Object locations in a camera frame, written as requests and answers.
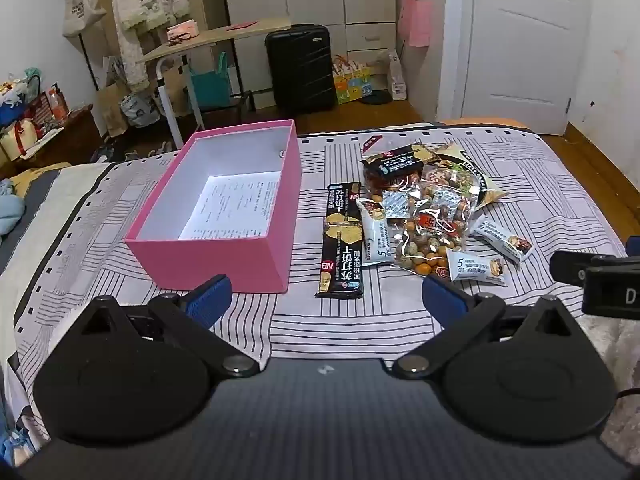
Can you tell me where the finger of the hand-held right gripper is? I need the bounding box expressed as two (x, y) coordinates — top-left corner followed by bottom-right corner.
(550, 251), (596, 286)

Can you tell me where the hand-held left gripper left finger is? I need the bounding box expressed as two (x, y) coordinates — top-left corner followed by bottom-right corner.
(75, 274), (260, 379)

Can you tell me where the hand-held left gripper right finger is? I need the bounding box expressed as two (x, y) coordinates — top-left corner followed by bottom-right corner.
(394, 275), (581, 379)

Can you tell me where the pink cardboard box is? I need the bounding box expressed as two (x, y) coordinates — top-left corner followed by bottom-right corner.
(125, 119), (302, 293)

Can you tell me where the small white snack packet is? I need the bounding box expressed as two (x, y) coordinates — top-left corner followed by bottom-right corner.
(446, 249), (509, 287)
(356, 197), (401, 267)
(470, 215), (535, 264)

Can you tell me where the clear bag of coated nuts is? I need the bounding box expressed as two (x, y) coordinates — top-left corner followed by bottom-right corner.
(392, 190), (475, 279)

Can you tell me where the beige and black snack bag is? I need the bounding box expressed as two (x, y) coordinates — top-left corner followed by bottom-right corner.
(434, 142), (509, 212)

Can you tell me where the black cracker packet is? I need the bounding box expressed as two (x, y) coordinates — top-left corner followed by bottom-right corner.
(314, 182), (362, 301)

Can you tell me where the clear bag of mixed peanuts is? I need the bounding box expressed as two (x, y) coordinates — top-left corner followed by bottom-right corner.
(419, 160), (479, 207)

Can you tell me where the clear nut bag black header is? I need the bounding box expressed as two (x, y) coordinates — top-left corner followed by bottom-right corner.
(361, 143), (442, 222)

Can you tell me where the white fluffy cloth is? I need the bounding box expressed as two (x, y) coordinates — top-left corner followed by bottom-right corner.
(575, 310), (640, 461)

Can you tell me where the printed paper sheet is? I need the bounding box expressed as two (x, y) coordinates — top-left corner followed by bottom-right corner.
(177, 170), (282, 241)

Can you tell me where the orange mattress cover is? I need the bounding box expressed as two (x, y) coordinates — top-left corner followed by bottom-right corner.
(437, 117), (529, 132)

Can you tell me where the grey and cream quilt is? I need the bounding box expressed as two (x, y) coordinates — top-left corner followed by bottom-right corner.
(0, 162), (117, 361)

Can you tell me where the white plastic bag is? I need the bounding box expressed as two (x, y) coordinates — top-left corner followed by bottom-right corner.
(120, 91), (161, 129)

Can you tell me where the yellow pillow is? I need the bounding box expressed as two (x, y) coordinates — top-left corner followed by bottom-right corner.
(10, 162), (72, 197)

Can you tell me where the teal bag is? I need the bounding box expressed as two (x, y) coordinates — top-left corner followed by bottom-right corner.
(188, 52), (232, 109)

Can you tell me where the wooden nightstand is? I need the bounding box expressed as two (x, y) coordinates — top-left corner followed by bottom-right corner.
(0, 105), (97, 167)

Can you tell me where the brown paper bag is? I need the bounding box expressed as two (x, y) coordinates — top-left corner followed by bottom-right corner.
(93, 57), (132, 137)

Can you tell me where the light blue blanket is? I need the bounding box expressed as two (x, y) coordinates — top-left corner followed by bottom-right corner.
(0, 180), (27, 247)

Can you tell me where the white printed bag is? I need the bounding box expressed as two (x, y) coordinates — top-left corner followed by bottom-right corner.
(387, 50), (409, 101)

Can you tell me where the white door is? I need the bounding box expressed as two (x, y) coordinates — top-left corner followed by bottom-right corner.
(460, 0), (597, 137)

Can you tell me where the colourful cardboard box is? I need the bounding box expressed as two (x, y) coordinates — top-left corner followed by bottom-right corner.
(333, 55), (374, 106)

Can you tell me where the bright blue cloth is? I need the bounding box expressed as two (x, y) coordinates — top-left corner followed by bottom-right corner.
(0, 395), (48, 462)

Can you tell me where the black suitcase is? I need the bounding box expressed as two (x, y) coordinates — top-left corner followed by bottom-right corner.
(265, 24), (337, 117)

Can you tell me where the red patterned bag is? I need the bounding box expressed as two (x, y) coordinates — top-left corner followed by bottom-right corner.
(30, 85), (71, 129)

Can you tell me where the cream bag red ribbon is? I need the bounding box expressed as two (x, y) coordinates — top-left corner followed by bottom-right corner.
(0, 119), (40, 162)

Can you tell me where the pink tissue pouch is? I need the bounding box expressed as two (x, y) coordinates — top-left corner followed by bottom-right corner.
(166, 19), (201, 44)

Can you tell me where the black clothes rack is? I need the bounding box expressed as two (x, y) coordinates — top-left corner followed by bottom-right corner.
(64, 0), (108, 93)

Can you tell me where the pink hanging bag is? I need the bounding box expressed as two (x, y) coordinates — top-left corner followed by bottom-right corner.
(397, 0), (434, 49)

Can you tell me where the blue flower basket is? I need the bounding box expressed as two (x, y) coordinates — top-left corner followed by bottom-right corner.
(0, 67), (42, 126)

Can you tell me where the white knit cardigan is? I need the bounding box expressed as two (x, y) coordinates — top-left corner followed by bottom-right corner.
(108, 0), (192, 89)

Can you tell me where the white tote bag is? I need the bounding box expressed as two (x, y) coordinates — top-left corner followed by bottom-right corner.
(62, 0), (108, 39)

